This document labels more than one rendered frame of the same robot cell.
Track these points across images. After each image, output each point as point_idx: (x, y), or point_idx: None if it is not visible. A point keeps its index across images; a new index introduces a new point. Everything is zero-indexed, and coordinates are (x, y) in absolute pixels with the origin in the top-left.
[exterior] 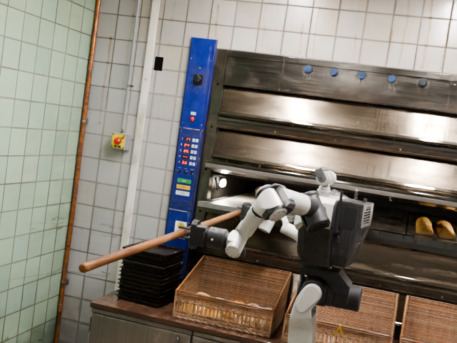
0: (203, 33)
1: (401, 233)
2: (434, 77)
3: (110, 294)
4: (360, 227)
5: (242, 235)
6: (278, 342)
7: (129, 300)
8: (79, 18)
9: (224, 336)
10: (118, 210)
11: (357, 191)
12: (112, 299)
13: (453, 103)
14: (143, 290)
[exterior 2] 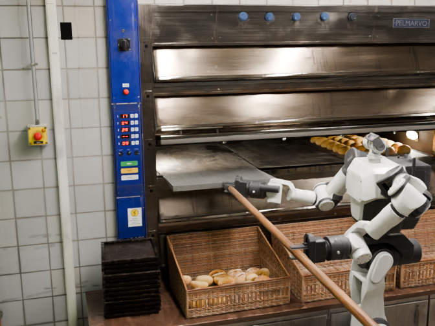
0: None
1: (342, 161)
2: (362, 10)
3: (91, 316)
4: (428, 187)
5: (375, 239)
6: (301, 304)
7: (122, 316)
8: None
9: (252, 319)
10: (50, 215)
11: (388, 147)
12: (105, 323)
13: (377, 33)
14: (138, 300)
